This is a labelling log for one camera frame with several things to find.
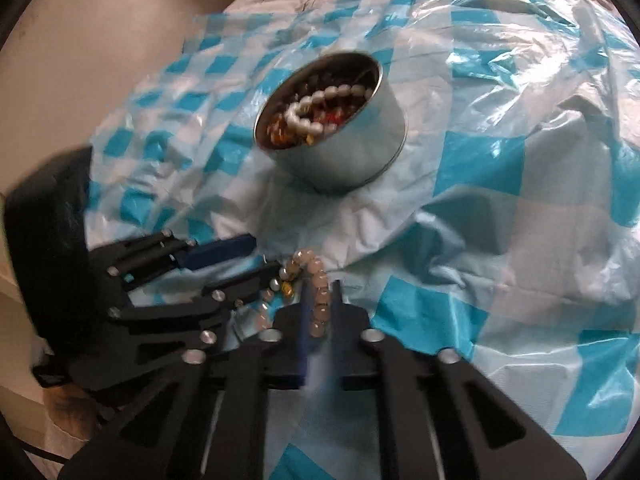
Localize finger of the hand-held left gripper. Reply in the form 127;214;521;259
67;260;283;393
87;229;258;293

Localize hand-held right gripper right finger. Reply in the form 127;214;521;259
330;280;586;480

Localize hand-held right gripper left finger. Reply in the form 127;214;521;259
57;280;308;480

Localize pale pink bead bracelet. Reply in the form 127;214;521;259
257;247;333;338

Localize white bead bracelet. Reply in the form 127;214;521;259
284;82;375;137

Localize round metal tin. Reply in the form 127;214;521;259
253;51;408;195

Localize blue checked plastic sheet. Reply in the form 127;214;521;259
82;0;640;480

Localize black cable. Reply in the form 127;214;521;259
20;447;68;467

